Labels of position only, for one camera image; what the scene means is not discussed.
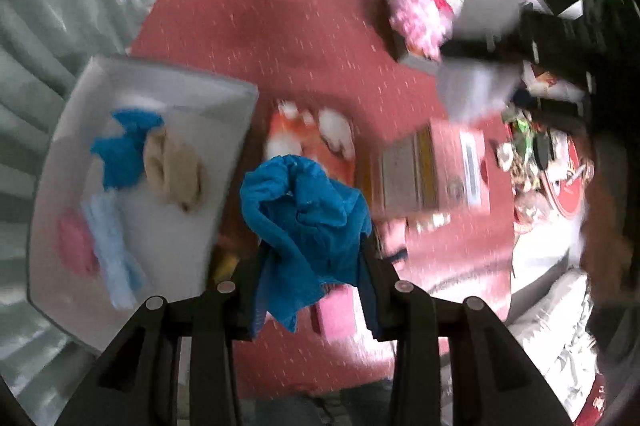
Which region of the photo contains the light blue fluffy item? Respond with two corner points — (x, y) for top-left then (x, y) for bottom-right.
(81, 190), (145, 310)

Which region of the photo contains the white bagged soft bundle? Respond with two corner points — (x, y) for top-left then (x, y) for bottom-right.
(436, 0), (522, 124)

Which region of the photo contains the pink sponge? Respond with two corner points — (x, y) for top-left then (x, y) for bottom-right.
(56, 212), (99, 278)

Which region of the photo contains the beige cloth pouch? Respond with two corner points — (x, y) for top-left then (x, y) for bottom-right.
(143, 126), (206, 214)

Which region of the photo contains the blue cloth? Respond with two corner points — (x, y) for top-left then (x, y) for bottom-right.
(240, 155), (372, 333)
(91, 108), (164, 191)

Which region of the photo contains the grey white cardboard box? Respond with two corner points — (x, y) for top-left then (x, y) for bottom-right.
(27, 56), (259, 352)

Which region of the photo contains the pink fluffy pompom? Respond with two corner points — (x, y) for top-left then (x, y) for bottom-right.
(387, 0), (454, 62)

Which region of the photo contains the pink yellow carton box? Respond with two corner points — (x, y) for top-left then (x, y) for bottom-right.
(360, 120), (490, 219)

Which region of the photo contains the grey tray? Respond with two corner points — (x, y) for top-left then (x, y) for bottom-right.
(390, 28), (440, 76)

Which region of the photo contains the floral tissue pack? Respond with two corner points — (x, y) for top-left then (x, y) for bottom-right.
(264, 100), (356, 186)

